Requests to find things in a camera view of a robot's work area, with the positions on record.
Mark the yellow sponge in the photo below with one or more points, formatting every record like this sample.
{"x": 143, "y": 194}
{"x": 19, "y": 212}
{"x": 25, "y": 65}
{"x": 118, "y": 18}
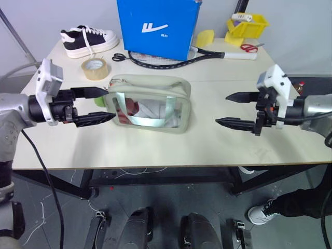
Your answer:
{"x": 205, "y": 37}

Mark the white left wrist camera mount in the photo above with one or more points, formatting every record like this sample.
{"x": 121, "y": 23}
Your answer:
{"x": 49, "y": 77}

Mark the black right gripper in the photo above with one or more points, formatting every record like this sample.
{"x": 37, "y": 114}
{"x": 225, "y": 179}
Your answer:
{"x": 265, "y": 109}

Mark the grey metal pole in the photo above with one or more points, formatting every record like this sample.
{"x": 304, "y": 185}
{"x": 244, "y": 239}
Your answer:
{"x": 18, "y": 36}

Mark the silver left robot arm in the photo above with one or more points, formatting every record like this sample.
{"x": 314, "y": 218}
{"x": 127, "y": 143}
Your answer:
{"x": 15, "y": 109}

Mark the black metal post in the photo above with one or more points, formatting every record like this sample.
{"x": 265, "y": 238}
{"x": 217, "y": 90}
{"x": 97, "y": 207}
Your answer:
{"x": 241, "y": 5}

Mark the yellow plastic bin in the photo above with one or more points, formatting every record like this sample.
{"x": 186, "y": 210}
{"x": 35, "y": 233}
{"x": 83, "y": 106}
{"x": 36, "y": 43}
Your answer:
{"x": 249, "y": 29}

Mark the white remote control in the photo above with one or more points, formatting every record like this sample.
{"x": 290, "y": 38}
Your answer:
{"x": 241, "y": 16}

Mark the black metal table frame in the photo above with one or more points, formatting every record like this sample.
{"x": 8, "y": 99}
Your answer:
{"x": 155, "y": 179}

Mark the dark rounded robot foot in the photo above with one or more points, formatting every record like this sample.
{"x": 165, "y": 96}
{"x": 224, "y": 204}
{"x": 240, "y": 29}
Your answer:
{"x": 140, "y": 228}
{"x": 199, "y": 230}

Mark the small green object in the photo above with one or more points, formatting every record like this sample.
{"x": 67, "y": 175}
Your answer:
{"x": 99, "y": 101}

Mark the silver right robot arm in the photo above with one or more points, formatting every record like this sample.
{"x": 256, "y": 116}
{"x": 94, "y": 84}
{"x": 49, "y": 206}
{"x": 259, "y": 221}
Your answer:
{"x": 313, "y": 106}

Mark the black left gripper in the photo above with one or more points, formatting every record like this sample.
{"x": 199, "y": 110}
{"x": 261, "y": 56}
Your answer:
{"x": 62, "y": 109}

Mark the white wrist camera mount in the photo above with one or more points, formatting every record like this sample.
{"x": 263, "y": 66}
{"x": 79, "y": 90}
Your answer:
{"x": 49, "y": 77}
{"x": 275, "y": 77}

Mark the black badminton racket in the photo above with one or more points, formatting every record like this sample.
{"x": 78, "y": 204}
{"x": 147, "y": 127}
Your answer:
{"x": 207, "y": 54}

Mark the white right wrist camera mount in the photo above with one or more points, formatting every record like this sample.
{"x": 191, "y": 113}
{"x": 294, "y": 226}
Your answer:
{"x": 275, "y": 77}

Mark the person's black trouser leg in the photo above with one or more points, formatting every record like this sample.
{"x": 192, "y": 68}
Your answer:
{"x": 303, "y": 203}

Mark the red capped drink bottle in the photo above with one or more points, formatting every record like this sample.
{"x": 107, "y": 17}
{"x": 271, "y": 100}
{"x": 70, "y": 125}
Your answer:
{"x": 299, "y": 89}

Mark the black and white sneaker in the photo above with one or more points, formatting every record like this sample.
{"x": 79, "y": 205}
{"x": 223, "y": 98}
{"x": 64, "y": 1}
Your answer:
{"x": 77, "y": 42}

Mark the brown packing tape roll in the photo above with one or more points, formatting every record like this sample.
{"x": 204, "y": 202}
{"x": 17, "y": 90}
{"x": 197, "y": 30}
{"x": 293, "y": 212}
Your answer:
{"x": 96, "y": 71}

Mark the clear beige toiletry pouch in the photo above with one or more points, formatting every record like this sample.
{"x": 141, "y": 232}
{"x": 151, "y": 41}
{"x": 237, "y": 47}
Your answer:
{"x": 155, "y": 85}

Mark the blue shoe box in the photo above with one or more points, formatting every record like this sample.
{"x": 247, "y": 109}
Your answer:
{"x": 155, "y": 26}

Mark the flat black floor bracket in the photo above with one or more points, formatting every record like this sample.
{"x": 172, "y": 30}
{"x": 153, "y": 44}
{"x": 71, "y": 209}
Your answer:
{"x": 94, "y": 230}
{"x": 240, "y": 234}

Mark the person's white sneaker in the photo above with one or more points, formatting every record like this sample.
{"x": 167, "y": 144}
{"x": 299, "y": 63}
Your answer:
{"x": 260, "y": 211}

